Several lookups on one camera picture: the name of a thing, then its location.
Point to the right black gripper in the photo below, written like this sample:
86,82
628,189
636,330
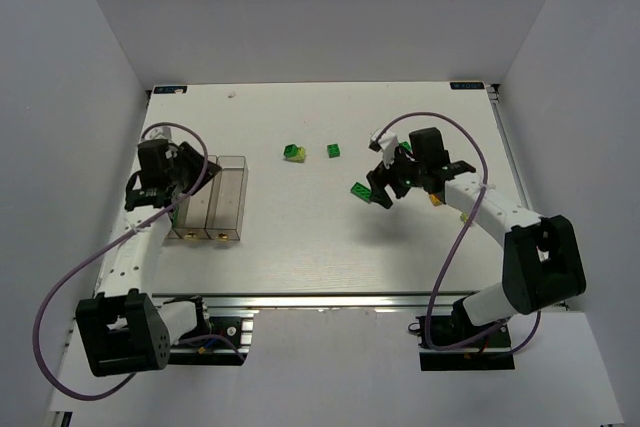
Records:
392,179

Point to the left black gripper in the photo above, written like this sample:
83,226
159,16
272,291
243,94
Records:
198,167

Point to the green 2x4 lego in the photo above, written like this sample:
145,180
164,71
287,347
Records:
361,191

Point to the small green lego brick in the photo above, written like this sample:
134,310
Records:
333,150

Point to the green and lime lego stack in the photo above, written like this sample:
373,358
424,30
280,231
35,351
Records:
294,153

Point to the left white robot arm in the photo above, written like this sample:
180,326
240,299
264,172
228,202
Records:
122,331

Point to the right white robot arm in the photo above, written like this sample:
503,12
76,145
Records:
541,263

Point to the middle clear container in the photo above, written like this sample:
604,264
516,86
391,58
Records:
191,217

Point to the clear container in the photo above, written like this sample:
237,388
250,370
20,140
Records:
191,217
226,209

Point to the small orange lego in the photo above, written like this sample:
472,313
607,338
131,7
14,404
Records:
436,200

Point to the right clear container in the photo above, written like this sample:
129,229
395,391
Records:
226,209

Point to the left blue table label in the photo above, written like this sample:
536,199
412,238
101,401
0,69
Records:
169,89

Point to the blue table label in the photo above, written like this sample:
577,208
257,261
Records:
169,89
466,85

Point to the right blue table label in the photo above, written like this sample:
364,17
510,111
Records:
466,85

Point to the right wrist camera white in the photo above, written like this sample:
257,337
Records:
385,143

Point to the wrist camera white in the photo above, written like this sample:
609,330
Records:
385,143
158,133

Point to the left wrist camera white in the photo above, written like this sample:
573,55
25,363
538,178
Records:
158,133

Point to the aluminium table rail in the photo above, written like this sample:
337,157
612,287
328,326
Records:
254,302

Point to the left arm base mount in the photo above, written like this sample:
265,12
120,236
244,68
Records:
222,336

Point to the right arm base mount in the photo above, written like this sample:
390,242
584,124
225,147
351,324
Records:
490,353

